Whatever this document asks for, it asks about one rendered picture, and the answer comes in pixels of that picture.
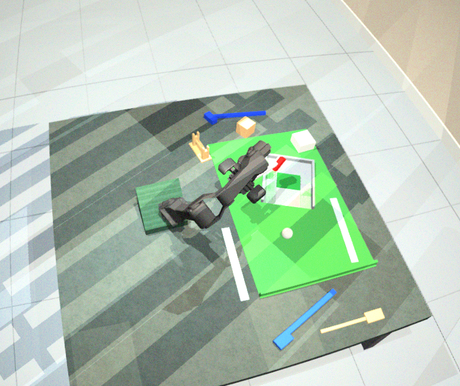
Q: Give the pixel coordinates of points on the tan cardboard box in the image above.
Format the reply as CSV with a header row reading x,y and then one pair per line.
x,y
245,127

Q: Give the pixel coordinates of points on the white golf ball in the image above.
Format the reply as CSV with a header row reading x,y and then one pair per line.
x,y
287,233

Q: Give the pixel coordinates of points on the white cube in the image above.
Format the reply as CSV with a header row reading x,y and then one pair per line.
x,y
303,141

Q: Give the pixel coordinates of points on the red putter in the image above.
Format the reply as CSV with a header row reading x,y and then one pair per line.
x,y
275,166

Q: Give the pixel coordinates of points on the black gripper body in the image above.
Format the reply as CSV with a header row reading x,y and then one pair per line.
x,y
255,193

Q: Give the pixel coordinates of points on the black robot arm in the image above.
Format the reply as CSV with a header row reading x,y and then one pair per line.
x,y
248,167

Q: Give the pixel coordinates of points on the green putting mat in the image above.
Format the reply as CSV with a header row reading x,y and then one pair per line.
x,y
316,246

